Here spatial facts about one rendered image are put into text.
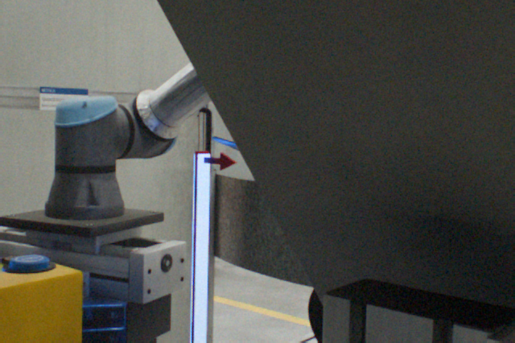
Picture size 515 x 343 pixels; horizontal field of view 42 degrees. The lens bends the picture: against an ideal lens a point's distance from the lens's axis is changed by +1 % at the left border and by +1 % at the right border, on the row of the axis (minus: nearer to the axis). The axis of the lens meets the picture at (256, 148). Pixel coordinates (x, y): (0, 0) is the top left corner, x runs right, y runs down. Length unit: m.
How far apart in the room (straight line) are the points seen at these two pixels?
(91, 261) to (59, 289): 0.55
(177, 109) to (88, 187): 0.23
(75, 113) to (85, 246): 0.25
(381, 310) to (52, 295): 0.46
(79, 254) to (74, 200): 0.10
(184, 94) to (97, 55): 1.32
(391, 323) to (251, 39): 0.16
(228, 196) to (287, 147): 2.72
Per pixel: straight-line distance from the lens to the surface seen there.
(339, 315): 0.36
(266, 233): 2.88
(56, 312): 0.75
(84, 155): 1.30
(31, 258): 0.77
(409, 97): 0.33
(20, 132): 2.42
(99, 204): 1.30
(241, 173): 10.75
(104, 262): 1.27
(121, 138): 1.34
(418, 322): 0.34
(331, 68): 0.34
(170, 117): 1.35
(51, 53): 2.49
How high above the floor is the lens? 1.24
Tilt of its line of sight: 3 degrees down
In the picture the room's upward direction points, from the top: 1 degrees clockwise
